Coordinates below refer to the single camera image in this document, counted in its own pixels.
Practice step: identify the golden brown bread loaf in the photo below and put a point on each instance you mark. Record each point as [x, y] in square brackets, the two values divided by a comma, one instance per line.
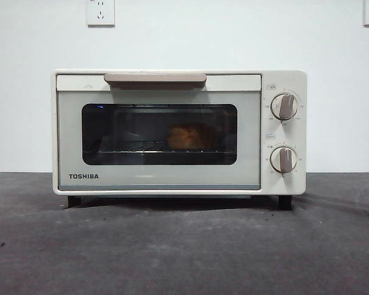
[187, 138]

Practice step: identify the beige oven timer knob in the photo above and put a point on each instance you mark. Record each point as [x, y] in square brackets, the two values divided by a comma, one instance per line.
[283, 159]

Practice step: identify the beige oven temperature knob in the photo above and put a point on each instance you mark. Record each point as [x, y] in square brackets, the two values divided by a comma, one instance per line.
[284, 106]

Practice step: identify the cream Toshiba toaster oven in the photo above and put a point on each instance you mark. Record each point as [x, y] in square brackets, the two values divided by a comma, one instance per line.
[296, 83]

